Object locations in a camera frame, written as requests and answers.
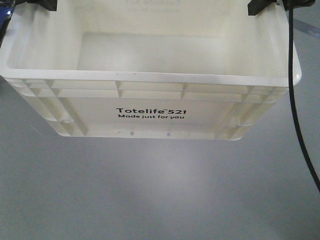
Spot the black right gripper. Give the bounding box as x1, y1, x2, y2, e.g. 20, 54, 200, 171
247, 0, 316, 16

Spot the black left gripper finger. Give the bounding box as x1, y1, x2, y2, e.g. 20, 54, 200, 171
27, 0, 58, 12

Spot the white Totelife plastic crate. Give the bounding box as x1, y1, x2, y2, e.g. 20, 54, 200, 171
0, 0, 289, 141

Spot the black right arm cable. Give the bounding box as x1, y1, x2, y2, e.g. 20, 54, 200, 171
287, 0, 320, 188

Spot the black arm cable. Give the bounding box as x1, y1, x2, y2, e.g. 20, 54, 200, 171
287, 0, 320, 188
0, 0, 17, 46

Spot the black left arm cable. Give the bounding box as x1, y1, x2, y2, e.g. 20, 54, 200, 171
0, 0, 17, 46

